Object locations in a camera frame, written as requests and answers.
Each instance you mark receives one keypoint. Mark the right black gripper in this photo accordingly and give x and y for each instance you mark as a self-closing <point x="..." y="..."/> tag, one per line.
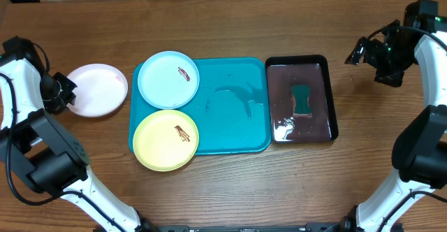
<point x="392" y="80"/>

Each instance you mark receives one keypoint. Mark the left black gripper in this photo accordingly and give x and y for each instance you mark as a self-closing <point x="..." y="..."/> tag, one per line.
<point x="59" y="105"/>

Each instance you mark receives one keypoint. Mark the white plate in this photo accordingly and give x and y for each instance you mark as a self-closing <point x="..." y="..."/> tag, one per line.
<point x="100" y="90"/>

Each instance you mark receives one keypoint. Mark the green sponge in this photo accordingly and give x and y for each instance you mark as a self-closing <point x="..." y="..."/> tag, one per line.
<point x="300" y="99"/>

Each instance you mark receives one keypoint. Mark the light blue plate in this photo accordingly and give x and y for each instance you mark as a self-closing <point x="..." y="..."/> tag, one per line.
<point x="168" y="80"/>

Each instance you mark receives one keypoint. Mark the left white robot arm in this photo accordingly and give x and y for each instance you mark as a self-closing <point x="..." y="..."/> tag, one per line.
<point x="43" y="160"/>

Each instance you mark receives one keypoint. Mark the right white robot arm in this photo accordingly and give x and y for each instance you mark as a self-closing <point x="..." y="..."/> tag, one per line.
<point x="418" y="155"/>

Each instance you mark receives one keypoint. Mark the black water tray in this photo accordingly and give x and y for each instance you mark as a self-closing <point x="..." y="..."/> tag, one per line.
<point x="312" y="70"/>

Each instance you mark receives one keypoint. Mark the teal plastic tray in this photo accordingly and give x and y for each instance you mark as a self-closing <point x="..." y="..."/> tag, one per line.
<point x="231" y="106"/>

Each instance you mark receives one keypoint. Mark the yellow plate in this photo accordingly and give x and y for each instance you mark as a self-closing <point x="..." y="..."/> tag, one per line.
<point x="165" y="140"/>

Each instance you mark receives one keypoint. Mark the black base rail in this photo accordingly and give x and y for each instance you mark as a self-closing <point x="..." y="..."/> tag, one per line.
<point x="310" y="227"/>

